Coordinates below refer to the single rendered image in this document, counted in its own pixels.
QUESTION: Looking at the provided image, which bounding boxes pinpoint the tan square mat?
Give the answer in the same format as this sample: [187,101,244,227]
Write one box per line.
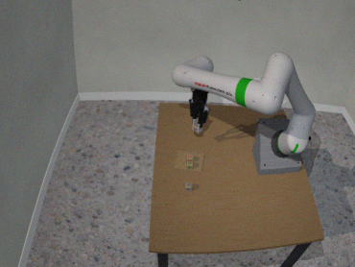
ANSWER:
[174,150,204,172]

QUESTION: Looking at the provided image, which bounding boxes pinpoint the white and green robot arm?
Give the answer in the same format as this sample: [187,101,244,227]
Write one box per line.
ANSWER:
[172,52,316,158]

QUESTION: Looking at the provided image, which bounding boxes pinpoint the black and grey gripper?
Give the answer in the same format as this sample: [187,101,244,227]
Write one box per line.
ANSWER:
[189,93,210,134]

